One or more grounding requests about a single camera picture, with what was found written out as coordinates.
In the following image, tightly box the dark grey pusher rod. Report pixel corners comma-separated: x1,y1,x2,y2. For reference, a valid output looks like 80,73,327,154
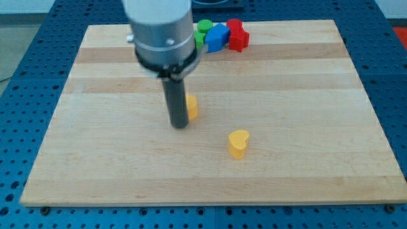
162,76,189,128

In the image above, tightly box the yellow hexagon block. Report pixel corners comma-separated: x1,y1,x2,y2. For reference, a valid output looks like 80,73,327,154
186,94,198,121

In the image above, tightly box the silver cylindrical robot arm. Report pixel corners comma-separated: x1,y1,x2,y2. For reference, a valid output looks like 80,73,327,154
122,0,207,128

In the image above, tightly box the green star block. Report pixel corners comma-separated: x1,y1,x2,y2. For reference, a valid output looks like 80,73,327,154
194,31,206,51

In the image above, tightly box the red star block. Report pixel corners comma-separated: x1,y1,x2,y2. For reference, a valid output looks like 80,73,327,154
229,28,250,52

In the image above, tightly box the blue pentagon block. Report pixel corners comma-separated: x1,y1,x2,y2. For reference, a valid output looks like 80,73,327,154
205,24,230,53

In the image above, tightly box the green cylinder block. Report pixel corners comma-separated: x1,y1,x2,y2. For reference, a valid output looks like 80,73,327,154
197,19,213,34

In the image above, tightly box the yellow heart block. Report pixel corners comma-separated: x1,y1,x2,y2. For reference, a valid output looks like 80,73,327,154
228,130,250,160

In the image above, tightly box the red cylinder block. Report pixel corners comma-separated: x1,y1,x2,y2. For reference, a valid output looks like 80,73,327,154
226,18,243,31

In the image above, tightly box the wooden board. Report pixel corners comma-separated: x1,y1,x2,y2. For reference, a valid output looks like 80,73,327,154
20,20,406,207

